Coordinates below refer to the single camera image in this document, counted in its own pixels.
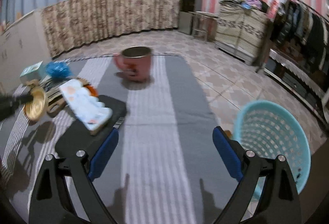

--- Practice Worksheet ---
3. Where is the water dispenser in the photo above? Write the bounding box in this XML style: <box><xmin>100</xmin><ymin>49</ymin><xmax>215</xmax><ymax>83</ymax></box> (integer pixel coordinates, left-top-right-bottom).
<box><xmin>178</xmin><ymin>0</ymin><xmax>202</xmax><ymax>35</ymax></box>

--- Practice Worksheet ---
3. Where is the covered storage cabinet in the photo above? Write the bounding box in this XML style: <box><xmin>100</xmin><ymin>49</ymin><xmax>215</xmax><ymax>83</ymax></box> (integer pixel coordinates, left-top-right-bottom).
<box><xmin>215</xmin><ymin>1</ymin><xmax>268</xmax><ymax>65</ymax></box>

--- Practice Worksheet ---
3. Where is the teal tissue box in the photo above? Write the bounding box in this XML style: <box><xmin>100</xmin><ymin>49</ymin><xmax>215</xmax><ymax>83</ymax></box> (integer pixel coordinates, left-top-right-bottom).
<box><xmin>20</xmin><ymin>61</ymin><xmax>46</xmax><ymax>84</ymax></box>

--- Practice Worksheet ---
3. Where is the small folding table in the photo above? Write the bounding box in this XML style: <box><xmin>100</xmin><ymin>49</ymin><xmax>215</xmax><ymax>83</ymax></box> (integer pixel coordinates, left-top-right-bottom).
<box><xmin>191</xmin><ymin>11</ymin><xmax>219</xmax><ymax>43</ymax></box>

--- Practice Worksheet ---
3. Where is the clothes rack with clothes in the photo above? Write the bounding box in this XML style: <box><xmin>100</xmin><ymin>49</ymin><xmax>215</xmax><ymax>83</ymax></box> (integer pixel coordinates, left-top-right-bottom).
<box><xmin>259</xmin><ymin>0</ymin><xmax>328</xmax><ymax>76</ymax></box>

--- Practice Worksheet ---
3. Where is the low tv bench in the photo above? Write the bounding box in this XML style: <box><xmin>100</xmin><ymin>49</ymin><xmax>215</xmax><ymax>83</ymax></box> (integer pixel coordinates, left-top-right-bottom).
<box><xmin>262</xmin><ymin>49</ymin><xmax>328</xmax><ymax>129</ymax></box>

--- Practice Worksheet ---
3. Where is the teal plastic basket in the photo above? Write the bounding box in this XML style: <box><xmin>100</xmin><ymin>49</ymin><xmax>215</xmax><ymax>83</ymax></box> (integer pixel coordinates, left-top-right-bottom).
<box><xmin>233</xmin><ymin>100</ymin><xmax>311</xmax><ymax>193</ymax></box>

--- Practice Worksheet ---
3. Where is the brown phone case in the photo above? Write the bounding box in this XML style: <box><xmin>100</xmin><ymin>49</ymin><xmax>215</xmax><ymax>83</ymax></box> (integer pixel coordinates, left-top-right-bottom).
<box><xmin>47</xmin><ymin>90</ymin><xmax>66</xmax><ymax>118</ymax></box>

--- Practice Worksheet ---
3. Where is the grey striped tablecloth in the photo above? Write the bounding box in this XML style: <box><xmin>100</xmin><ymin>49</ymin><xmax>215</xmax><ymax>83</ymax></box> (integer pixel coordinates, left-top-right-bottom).
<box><xmin>1</xmin><ymin>55</ymin><xmax>236</xmax><ymax>223</ymax></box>

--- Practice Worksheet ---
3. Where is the pink mug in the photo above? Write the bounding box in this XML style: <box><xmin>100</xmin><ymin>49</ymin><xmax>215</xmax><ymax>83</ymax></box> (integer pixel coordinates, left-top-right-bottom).
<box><xmin>113</xmin><ymin>46</ymin><xmax>152</xmax><ymax>82</ymax></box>

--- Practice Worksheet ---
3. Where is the gold round lid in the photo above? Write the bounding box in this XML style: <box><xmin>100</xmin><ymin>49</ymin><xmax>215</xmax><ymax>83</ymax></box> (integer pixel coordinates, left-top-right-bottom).
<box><xmin>24</xmin><ymin>86</ymin><xmax>49</xmax><ymax>122</ymax></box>

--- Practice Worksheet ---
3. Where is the black glasses case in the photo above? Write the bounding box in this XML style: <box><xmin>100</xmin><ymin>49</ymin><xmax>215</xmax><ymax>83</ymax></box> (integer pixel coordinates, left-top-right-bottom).
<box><xmin>54</xmin><ymin>94</ymin><xmax>128</xmax><ymax>163</ymax></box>

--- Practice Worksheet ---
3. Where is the white cabinet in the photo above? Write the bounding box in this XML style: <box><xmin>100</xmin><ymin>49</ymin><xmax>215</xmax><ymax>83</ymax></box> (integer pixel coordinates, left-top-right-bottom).
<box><xmin>0</xmin><ymin>10</ymin><xmax>51</xmax><ymax>93</ymax></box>

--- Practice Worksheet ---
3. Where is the white printed paper pack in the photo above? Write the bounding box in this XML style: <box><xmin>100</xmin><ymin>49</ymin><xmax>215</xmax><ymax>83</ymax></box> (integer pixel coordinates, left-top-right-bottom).
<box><xmin>59</xmin><ymin>79</ymin><xmax>113</xmax><ymax>135</ymax></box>

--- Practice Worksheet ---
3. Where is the blue plastic bag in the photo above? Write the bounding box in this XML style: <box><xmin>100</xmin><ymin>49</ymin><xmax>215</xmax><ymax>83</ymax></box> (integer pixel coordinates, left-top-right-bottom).
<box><xmin>46</xmin><ymin>62</ymin><xmax>72</xmax><ymax>79</ymax></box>

